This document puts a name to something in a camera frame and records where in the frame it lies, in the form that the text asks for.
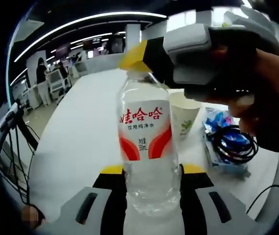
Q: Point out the white table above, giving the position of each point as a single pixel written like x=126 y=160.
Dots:
x=80 y=122

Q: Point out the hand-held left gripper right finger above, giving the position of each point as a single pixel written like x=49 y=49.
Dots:
x=193 y=183

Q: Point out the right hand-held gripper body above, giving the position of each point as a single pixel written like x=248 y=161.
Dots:
x=239 y=34

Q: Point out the white office chair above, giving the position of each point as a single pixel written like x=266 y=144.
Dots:
x=56 y=82

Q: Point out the blue flowered packet item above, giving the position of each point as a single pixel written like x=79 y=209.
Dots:
x=217 y=117

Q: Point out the clear plastic bottle item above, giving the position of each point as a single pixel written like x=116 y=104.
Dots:
x=144 y=117

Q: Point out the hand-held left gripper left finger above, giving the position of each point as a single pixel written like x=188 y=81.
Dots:
x=109 y=183

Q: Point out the person's right hand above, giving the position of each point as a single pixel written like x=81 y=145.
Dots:
x=271 y=85

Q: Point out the white paper cup item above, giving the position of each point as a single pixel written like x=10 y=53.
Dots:
x=185 y=115

